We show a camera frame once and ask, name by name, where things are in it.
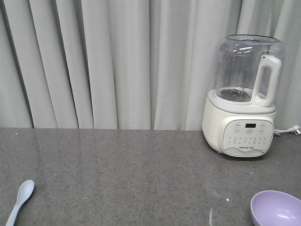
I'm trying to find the light blue plastic spoon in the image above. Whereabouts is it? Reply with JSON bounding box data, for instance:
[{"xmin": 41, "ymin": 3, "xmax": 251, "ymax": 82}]
[{"xmin": 6, "ymin": 180, "xmax": 35, "ymax": 226}]

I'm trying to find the purple plastic bowl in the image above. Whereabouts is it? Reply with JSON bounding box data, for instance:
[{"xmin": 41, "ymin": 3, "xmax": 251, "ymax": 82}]
[{"xmin": 250, "ymin": 190, "xmax": 301, "ymax": 226}]

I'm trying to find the grey pleated curtain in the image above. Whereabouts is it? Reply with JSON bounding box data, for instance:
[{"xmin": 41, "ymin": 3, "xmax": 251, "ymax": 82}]
[{"xmin": 0, "ymin": 0, "xmax": 301, "ymax": 130}]

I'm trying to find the white blender with clear jar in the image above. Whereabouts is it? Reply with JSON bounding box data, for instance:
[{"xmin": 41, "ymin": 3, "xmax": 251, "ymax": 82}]
[{"xmin": 202, "ymin": 34, "xmax": 285, "ymax": 158}]

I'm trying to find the white blender power cable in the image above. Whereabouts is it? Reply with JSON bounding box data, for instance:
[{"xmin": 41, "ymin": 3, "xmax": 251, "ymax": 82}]
[{"xmin": 273, "ymin": 125, "xmax": 301, "ymax": 137}]

